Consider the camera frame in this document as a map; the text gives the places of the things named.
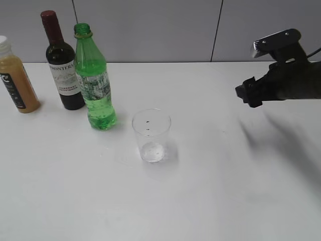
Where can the dark red wine bottle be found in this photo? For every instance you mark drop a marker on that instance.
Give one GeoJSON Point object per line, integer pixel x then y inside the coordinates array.
{"type": "Point", "coordinates": [60, 57]}

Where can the green sprite bottle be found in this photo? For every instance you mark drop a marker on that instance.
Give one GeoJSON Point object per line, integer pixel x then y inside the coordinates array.
{"type": "Point", "coordinates": [91, 72]}

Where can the transparent plastic cup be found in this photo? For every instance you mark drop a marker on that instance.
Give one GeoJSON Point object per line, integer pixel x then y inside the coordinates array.
{"type": "Point", "coordinates": [151, 127]}

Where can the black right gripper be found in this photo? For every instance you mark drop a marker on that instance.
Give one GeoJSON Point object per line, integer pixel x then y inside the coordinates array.
{"type": "Point", "coordinates": [293, 80]}

